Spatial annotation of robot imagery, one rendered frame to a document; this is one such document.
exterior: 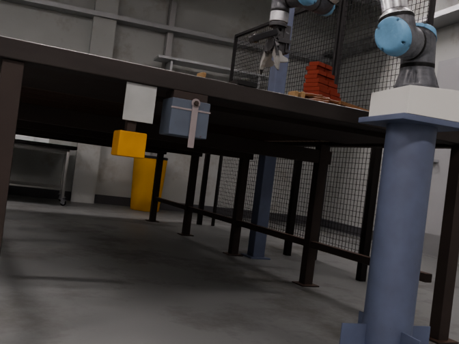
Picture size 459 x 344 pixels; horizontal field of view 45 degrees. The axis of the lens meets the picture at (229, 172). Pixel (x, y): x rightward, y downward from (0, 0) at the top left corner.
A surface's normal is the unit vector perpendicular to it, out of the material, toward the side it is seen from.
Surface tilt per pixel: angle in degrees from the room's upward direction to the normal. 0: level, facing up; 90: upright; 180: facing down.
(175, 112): 90
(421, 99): 90
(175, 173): 90
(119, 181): 90
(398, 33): 101
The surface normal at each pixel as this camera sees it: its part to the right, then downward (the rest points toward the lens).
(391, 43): -0.68, 0.09
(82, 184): 0.31, 0.04
